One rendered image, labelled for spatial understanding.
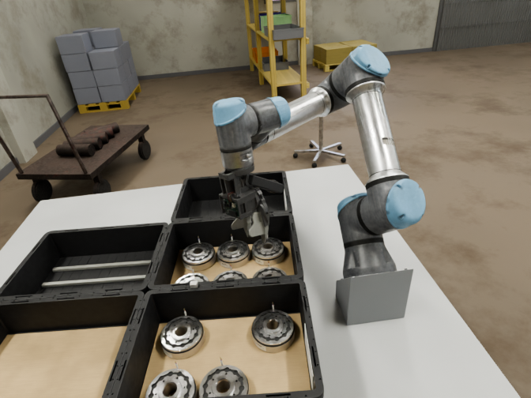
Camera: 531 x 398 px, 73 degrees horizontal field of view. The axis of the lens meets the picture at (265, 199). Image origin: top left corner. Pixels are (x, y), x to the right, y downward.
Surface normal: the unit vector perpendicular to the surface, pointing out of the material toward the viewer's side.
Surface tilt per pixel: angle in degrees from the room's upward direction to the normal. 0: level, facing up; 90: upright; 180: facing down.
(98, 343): 0
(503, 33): 90
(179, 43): 90
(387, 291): 90
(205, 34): 90
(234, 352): 0
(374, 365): 0
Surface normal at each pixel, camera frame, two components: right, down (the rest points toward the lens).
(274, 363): -0.07, -0.85
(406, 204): 0.45, -0.17
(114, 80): 0.11, 0.51
